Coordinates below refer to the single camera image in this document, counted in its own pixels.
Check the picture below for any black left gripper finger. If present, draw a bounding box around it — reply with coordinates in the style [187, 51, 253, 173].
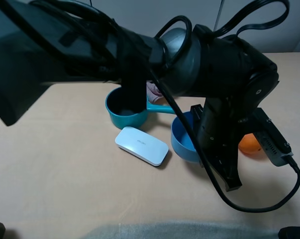
[214, 154, 242, 192]

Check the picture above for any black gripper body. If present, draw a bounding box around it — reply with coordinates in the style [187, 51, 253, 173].
[191, 97, 256, 170]

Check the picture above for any blue plastic bowl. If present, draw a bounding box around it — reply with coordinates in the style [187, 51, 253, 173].
[171, 117, 200, 164]

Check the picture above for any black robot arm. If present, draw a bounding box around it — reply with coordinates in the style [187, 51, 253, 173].
[0, 0, 279, 191]

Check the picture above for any black object bottom right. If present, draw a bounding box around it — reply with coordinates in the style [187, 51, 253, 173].
[278, 227, 300, 239]

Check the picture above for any orange fruit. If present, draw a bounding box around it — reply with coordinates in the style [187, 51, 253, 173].
[238, 133, 262, 155]

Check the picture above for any grey cloth at table edge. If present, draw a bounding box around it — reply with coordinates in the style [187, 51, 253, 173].
[83, 221, 278, 239]

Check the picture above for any pink rolled towel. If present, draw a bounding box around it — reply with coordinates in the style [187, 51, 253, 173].
[146, 82, 164, 105]

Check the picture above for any white rounded plastic case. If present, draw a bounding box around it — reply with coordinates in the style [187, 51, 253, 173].
[115, 126, 169, 167]

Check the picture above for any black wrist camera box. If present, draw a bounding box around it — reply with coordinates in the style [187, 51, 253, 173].
[248, 108, 293, 167]

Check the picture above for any black camera cable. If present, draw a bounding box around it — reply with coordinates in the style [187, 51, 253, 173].
[149, 69, 300, 213]

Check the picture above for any teal saucepan with handle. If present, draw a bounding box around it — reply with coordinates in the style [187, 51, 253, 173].
[105, 87, 175, 129]

